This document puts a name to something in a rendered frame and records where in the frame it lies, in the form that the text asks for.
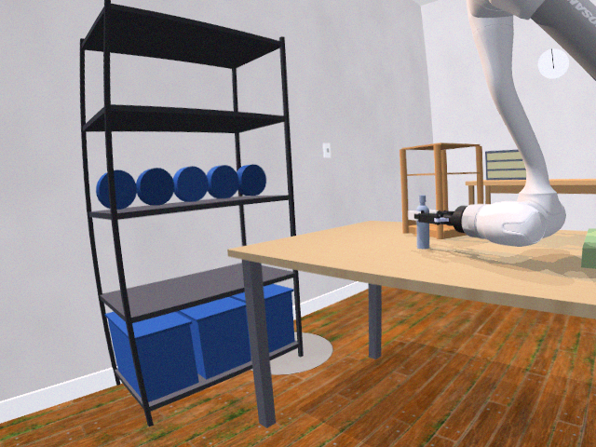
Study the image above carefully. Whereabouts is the blue-grey bottle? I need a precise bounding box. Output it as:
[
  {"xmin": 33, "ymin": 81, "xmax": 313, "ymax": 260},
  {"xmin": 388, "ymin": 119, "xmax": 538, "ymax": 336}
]
[{"xmin": 416, "ymin": 195, "xmax": 429, "ymax": 249}]

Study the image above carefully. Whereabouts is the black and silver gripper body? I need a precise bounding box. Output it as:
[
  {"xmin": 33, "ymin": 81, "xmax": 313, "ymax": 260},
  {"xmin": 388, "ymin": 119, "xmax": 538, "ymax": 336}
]
[{"xmin": 442, "ymin": 206, "xmax": 467, "ymax": 233}]

